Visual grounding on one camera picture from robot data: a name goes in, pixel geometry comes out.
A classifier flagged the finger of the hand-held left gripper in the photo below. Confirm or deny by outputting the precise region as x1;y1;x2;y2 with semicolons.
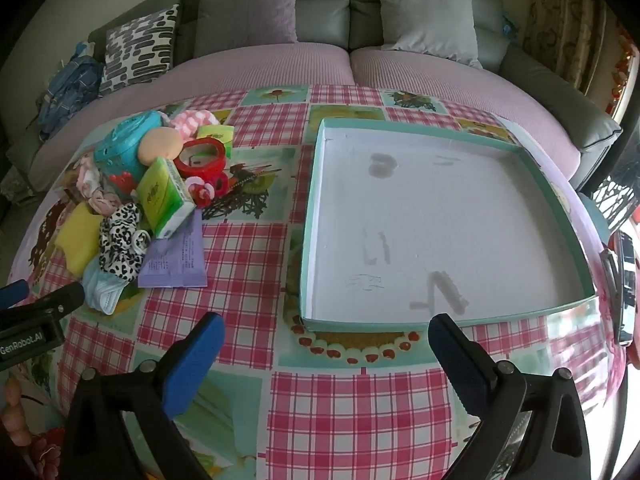
0;280;30;310
0;281;86;328

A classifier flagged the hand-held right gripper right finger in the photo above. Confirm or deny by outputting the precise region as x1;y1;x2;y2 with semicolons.
428;313;593;480

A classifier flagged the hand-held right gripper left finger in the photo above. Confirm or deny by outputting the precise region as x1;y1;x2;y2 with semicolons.
60;311;227;480

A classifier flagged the blue face mask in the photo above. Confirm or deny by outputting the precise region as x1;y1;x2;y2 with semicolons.
81;257;133;316

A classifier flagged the yellow sponge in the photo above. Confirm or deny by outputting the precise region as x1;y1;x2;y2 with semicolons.
55;202;103;277

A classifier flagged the leopard print scrunchie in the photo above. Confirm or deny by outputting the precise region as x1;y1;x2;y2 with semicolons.
98;203;151;281

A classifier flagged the purple wipes packet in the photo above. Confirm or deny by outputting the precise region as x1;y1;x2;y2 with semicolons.
137;210;208;288

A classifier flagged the white box with teal rim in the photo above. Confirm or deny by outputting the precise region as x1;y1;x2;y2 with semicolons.
299;117;596;333

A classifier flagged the green tissue pack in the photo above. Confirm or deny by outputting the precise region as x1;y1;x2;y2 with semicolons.
136;156;197;239

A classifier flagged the red bow hair tie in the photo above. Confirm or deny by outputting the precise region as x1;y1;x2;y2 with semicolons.
187;175;243;209

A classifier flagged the peach makeup puff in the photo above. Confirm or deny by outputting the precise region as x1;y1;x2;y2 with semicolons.
138;127;183;166

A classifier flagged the pink and white fluffy towel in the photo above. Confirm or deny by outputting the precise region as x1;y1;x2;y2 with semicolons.
167;108;221;141

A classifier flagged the person's left hand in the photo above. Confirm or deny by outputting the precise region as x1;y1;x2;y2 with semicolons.
0;375;33;448

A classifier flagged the pink floral cloth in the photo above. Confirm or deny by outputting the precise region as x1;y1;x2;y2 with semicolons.
75;155;123;216

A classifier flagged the teal round toy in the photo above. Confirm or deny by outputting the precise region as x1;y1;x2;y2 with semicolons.
93;111;166;193

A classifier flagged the standing mirror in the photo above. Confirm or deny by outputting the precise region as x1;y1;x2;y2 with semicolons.
600;232;640;346

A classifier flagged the blue backpack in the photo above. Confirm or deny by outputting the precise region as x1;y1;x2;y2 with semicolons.
36;42;106;141

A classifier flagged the small green packet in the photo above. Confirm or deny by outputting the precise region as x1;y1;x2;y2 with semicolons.
196;124;235;147

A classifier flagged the black and white patterned cushion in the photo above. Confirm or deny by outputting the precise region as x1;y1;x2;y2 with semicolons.
99;4;180;97

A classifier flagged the lilac sofa cover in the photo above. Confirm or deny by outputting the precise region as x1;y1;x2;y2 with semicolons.
40;42;583;181

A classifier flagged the light grey cushion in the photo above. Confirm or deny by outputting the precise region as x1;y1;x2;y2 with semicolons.
375;0;483;68

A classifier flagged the purple cushion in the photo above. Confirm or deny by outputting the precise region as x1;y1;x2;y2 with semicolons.
194;0;305;58

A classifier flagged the beige patterned curtain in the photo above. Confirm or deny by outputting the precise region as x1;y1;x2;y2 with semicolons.
522;0;623;93

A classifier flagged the grey sofa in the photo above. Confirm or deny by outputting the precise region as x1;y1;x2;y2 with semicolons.
27;0;623;191

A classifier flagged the red plastic ring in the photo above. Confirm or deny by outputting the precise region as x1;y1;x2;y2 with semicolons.
173;137;227;179

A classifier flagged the red hanging ornament string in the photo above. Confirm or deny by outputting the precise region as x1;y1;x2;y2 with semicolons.
605;25;637;116

